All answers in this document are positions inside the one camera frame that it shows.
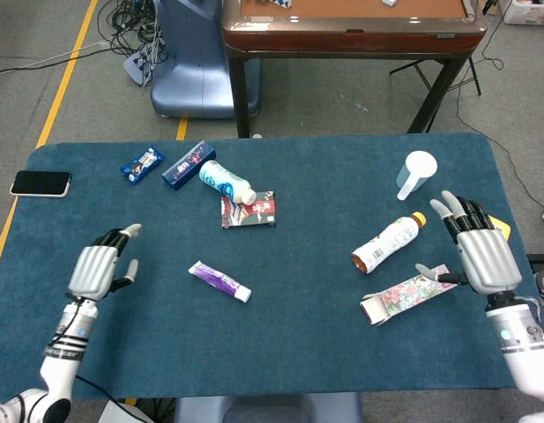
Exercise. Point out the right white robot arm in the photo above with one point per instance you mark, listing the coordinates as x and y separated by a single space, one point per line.
523 343

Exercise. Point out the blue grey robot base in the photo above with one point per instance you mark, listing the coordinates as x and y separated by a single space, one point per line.
271 410

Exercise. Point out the white bottle with blue print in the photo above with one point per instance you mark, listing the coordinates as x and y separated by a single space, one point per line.
223 180

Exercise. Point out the yellow lidded green container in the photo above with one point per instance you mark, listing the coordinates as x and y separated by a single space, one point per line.
503 227

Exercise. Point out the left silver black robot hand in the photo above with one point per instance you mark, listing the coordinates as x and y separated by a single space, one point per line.
93 269

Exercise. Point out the blue white snake puzzle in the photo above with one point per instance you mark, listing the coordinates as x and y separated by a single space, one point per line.
280 3

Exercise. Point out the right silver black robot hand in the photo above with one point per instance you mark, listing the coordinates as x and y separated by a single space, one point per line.
487 260

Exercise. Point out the white mahjong tile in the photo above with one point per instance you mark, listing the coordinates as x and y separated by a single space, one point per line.
389 2

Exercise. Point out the floral long box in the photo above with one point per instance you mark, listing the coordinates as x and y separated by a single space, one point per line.
404 297

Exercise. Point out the purple white tube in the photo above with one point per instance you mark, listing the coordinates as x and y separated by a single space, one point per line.
218 281

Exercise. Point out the dark blue rectangular box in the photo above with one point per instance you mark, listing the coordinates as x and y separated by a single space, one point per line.
188 165

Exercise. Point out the white orange-capped bottle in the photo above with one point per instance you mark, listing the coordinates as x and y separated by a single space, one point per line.
386 242

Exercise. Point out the black smartphone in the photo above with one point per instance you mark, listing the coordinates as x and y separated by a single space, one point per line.
40 183

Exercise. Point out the brown wooden mahjong table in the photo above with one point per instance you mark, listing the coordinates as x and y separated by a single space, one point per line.
342 42

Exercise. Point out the blue felt table cloth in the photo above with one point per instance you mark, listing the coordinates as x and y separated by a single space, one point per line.
298 264

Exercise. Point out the grey power strip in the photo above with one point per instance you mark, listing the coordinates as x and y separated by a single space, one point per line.
137 66

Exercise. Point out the white storage box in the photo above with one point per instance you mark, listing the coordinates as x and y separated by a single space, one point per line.
531 13

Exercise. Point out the red black card box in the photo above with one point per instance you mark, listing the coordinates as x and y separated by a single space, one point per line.
249 213

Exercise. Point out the blue grey machine pedestal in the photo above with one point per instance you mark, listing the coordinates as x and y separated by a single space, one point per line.
192 79

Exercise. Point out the blue cookie snack packet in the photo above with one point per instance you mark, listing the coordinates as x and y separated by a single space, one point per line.
141 165

